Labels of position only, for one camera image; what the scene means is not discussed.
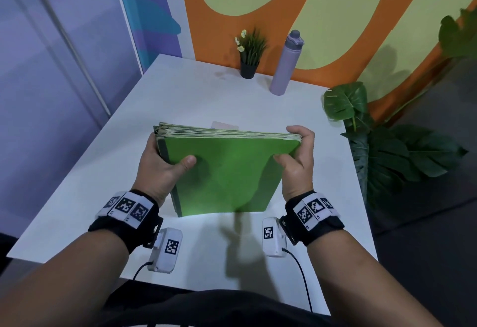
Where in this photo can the person's left hand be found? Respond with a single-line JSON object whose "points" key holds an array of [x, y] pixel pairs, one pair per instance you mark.
{"points": [[154, 174]]}

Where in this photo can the person's right hand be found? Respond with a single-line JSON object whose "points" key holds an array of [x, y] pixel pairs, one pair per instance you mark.
{"points": [[298, 174]]}

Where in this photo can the person's right thumb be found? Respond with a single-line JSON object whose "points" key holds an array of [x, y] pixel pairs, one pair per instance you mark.
{"points": [[285, 161]]}

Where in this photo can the person's left thumb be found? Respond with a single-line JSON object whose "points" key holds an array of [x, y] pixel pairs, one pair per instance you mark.
{"points": [[183, 164]]}

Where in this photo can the stack of green folders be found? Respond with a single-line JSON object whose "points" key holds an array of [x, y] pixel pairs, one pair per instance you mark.
{"points": [[227, 174]]}

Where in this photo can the person's left forearm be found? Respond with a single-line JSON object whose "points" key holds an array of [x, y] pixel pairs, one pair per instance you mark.
{"points": [[63, 285]]}

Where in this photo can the person's right forearm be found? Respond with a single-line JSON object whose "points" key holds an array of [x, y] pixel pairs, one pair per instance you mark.
{"points": [[357, 282]]}

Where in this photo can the black right wristband with markers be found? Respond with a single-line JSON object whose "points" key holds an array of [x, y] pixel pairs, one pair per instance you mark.
{"points": [[313, 218]]}

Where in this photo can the black wristband with markers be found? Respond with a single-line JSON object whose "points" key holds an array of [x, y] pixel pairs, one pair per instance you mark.
{"points": [[126, 215], [313, 218]]}

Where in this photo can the black left wristband with markers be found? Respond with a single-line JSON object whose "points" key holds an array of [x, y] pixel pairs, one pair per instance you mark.
{"points": [[126, 215]]}

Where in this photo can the purple water bottle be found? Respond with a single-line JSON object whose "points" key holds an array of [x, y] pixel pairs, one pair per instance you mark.
{"points": [[285, 66]]}

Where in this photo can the large monstera plant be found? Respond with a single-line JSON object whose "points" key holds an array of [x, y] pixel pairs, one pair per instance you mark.
{"points": [[387, 155]]}

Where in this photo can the small potted plant black pot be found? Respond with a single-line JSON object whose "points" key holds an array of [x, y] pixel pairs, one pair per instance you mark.
{"points": [[250, 55]]}

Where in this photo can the person's black clothing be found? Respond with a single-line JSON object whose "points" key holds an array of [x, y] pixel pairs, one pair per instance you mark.
{"points": [[223, 308]]}

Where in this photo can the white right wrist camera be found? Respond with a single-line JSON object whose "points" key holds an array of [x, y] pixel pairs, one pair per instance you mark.
{"points": [[272, 237]]}

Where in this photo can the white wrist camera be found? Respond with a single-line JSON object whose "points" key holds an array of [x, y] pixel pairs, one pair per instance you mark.
{"points": [[167, 250], [272, 237]]}

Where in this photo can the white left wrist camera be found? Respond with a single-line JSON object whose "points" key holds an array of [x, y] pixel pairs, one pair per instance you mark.
{"points": [[167, 250]]}

